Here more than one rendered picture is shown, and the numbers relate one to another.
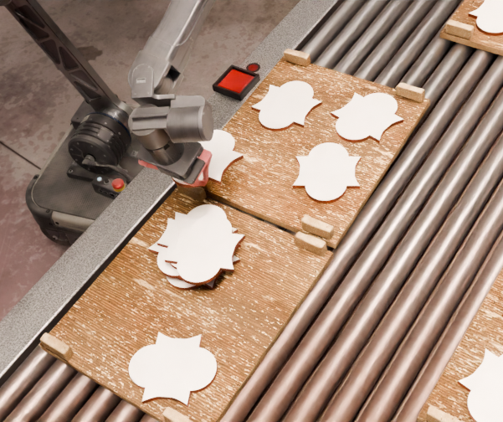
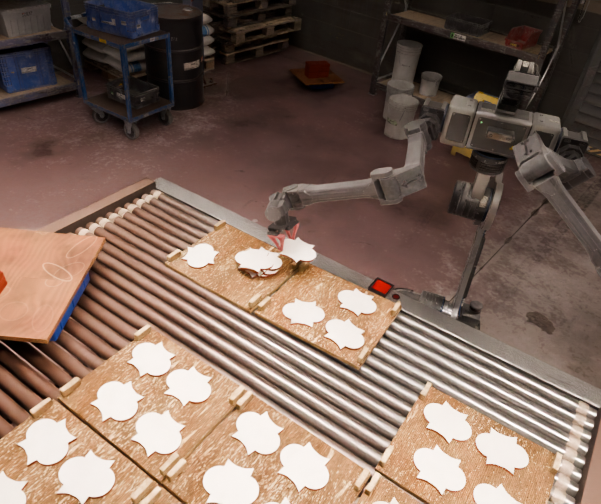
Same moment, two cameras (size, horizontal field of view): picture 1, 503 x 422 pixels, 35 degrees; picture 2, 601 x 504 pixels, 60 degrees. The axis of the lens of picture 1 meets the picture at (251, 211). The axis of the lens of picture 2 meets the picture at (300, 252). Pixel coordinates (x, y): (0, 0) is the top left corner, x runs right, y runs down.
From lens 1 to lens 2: 1.57 m
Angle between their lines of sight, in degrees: 54
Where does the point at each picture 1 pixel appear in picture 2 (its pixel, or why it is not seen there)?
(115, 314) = (233, 242)
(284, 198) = (289, 296)
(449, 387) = (161, 340)
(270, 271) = (243, 288)
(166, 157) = not seen: hidden behind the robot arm
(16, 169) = not seen: hidden behind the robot
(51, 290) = (253, 228)
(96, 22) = (580, 330)
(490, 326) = (189, 361)
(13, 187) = not seen: hidden behind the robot
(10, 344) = (229, 218)
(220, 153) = (298, 255)
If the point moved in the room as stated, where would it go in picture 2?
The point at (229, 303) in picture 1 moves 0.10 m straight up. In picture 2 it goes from (229, 274) to (229, 253)
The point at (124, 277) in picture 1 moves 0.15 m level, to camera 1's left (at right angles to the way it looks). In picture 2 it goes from (252, 244) to (249, 223)
